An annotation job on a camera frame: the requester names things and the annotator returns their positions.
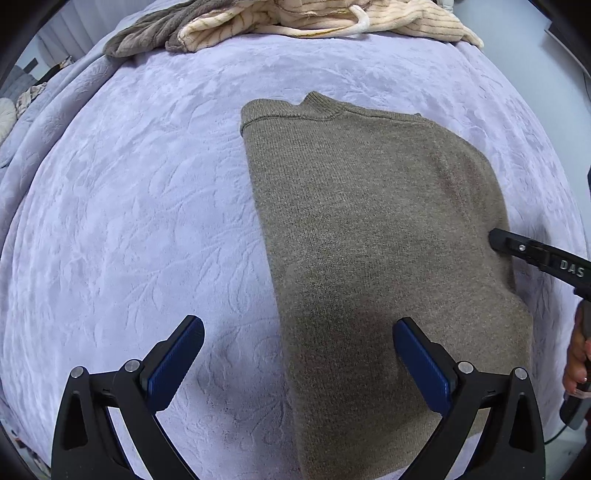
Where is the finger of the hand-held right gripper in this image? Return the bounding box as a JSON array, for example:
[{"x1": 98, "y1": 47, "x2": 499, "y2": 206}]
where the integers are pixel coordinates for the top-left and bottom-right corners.
[{"x1": 488, "y1": 226, "x2": 555, "y2": 273}]

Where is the round white cushion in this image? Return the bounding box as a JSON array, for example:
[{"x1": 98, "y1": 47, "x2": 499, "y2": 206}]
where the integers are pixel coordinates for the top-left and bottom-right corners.
[{"x1": 0, "y1": 98, "x2": 17, "y2": 145}]

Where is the black cable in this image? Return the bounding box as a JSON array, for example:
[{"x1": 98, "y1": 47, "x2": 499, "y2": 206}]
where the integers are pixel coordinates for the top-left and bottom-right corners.
[{"x1": 544, "y1": 422, "x2": 570, "y2": 446}]

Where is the cream striped fleece garment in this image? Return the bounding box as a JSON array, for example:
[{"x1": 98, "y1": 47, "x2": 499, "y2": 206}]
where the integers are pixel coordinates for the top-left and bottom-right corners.
[{"x1": 178, "y1": 0, "x2": 484, "y2": 52}]

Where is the olive knitted sweater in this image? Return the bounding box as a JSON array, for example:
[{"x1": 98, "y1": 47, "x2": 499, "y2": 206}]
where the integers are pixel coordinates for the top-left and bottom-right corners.
[{"x1": 240, "y1": 91, "x2": 534, "y2": 480}]

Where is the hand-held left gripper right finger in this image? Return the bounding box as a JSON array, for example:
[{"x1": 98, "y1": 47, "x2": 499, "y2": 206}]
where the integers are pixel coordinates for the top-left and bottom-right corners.
[{"x1": 392, "y1": 316, "x2": 546, "y2": 480}]

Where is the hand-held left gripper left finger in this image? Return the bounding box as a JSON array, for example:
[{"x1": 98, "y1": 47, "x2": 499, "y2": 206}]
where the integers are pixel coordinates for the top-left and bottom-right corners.
[{"x1": 52, "y1": 315, "x2": 205, "y2": 480}]

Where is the patterned beige cloth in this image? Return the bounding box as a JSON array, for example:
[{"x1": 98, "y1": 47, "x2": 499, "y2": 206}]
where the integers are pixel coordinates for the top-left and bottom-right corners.
[{"x1": 15, "y1": 82, "x2": 49, "y2": 117}]

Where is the grey-brown fleece cloth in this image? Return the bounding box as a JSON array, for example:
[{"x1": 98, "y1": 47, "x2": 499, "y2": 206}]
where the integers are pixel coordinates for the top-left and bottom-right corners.
[{"x1": 102, "y1": 0, "x2": 245, "y2": 58}]

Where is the lavender embossed blanket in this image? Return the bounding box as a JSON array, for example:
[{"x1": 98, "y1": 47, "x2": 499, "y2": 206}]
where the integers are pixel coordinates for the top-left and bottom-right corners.
[{"x1": 0, "y1": 32, "x2": 583, "y2": 480}]

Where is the grey padded headboard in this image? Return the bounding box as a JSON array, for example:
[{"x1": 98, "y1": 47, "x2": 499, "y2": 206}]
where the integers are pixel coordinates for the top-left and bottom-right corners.
[{"x1": 7, "y1": 58, "x2": 40, "y2": 95}]

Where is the person's right hand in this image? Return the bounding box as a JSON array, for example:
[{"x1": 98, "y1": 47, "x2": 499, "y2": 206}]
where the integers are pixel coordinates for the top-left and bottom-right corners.
[{"x1": 562, "y1": 299, "x2": 591, "y2": 396}]

